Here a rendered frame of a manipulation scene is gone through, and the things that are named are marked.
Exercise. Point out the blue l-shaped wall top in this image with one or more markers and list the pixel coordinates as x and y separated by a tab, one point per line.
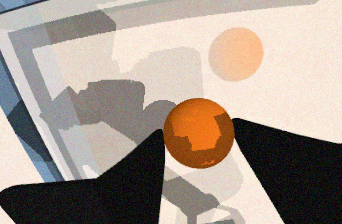
17	113

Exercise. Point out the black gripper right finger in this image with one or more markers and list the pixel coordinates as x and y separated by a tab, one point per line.
301	175

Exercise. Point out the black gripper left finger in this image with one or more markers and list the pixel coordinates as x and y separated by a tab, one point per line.
128	193

